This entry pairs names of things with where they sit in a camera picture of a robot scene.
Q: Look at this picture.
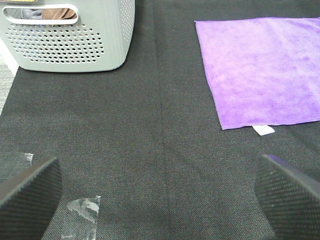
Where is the black table cloth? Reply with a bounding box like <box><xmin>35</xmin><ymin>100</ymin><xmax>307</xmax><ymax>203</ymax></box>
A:
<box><xmin>0</xmin><ymin>0</ymin><xmax>320</xmax><ymax>240</ymax></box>

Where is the clear tape strip near left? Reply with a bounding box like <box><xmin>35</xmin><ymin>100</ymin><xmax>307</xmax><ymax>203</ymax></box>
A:
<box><xmin>60</xmin><ymin>195</ymin><xmax>101</xmax><ymax>240</ymax></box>

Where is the grey perforated laundry basket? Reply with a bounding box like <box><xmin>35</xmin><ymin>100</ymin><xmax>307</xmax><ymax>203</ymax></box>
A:
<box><xmin>0</xmin><ymin>0</ymin><xmax>136</xmax><ymax>73</ymax></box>

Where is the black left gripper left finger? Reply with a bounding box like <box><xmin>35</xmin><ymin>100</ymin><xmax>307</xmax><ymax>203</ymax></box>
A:
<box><xmin>0</xmin><ymin>157</ymin><xmax>62</xmax><ymax>240</ymax></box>

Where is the grey towel in basket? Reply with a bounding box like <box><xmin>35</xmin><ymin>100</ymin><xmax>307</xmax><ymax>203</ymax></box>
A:
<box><xmin>21</xmin><ymin>8</ymin><xmax>43</xmax><ymax>20</ymax></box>

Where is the clear tape patch far left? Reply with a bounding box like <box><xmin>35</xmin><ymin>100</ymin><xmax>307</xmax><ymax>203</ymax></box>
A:
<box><xmin>17</xmin><ymin>152</ymin><xmax>34</xmax><ymax>165</ymax></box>

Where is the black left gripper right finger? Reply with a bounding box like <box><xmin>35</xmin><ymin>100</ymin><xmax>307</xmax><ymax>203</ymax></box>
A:
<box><xmin>254</xmin><ymin>154</ymin><xmax>320</xmax><ymax>240</ymax></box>

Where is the brown towel in basket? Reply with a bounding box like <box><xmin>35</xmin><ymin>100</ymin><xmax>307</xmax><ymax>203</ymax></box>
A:
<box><xmin>42</xmin><ymin>8</ymin><xmax>77</xmax><ymax>20</ymax></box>

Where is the purple microfibre towel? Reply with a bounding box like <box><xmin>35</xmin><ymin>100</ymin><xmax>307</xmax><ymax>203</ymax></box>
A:
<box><xmin>195</xmin><ymin>17</ymin><xmax>320</xmax><ymax>130</ymax></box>

